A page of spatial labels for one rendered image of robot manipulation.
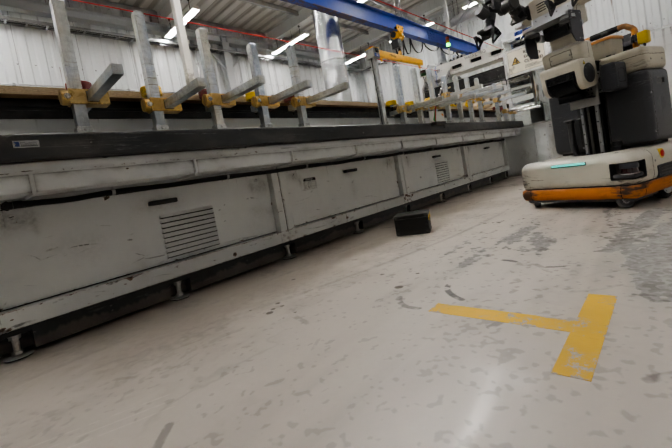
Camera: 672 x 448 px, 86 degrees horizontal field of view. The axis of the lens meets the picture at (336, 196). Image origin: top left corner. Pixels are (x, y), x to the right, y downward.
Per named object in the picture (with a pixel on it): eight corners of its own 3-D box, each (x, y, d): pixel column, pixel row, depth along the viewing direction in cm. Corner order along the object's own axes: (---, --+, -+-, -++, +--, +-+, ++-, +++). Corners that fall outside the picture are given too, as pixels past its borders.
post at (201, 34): (227, 138, 157) (206, 27, 155) (220, 139, 155) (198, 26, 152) (223, 140, 160) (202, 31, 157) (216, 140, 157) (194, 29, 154)
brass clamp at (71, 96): (111, 103, 125) (108, 89, 124) (63, 102, 115) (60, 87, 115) (106, 108, 129) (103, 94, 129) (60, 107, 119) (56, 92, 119)
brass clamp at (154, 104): (183, 110, 143) (180, 97, 143) (147, 110, 133) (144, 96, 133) (176, 114, 147) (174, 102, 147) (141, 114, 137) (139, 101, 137)
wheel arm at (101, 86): (125, 77, 103) (122, 62, 103) (112, 76, 101) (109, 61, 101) (88, 114, 133) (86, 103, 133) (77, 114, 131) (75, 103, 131)
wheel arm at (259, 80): (266, 85, 139) (264, 74, 139) (259, 84, 137) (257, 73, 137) (212, 113, 169) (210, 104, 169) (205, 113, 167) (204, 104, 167)
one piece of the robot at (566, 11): (540, 59, 215) (535, 23, 214) (590, 40, 190) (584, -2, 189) (523, 60, 208) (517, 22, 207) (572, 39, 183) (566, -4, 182)
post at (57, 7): (94, 143, 121) (63, -2, 118) (81, 143, 118) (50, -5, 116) (91, 145, 123) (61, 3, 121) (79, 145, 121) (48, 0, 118)
